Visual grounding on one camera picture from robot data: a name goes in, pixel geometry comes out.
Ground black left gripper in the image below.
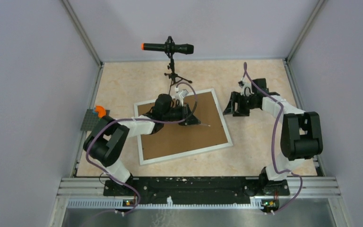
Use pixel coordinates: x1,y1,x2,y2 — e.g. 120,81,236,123
162,102,200,126

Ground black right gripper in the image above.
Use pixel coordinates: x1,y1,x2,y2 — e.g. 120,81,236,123
223,91,258,117

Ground white picture frame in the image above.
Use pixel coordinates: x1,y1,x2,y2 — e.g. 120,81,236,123
133,88,233,166

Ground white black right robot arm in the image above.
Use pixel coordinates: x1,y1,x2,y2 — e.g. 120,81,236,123
223,79,323,195

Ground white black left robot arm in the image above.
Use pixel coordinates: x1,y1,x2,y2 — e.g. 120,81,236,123
83,94,200,195

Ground black microphone tripod stand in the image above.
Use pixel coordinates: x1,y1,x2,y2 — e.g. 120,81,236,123
164,57,192,93

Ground black microphone orange tip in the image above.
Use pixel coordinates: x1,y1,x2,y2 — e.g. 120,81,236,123
141,43,194,55

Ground orange curved toy block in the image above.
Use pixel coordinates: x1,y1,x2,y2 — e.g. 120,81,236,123
93,105,107,118

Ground grey lego baseplate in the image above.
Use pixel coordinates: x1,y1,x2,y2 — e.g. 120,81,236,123
80,109,100,131

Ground brown frame backing board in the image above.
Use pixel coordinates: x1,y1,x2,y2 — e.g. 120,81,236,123
137,92,228,161

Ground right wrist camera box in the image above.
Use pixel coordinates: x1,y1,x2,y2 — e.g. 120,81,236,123
238,81,250,89

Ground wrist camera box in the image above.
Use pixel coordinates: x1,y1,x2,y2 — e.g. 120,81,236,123
174,88,189,102
238,81,250,89

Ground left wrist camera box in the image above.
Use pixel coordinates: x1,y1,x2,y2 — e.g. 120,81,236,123
174,88,189,102

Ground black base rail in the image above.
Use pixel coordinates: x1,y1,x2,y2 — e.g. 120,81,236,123
103,176,290,205

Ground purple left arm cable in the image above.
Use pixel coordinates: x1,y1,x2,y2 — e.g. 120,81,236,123
85,82,199,217

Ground aluminium front rail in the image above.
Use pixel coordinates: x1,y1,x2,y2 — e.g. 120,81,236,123
50,176,352,227

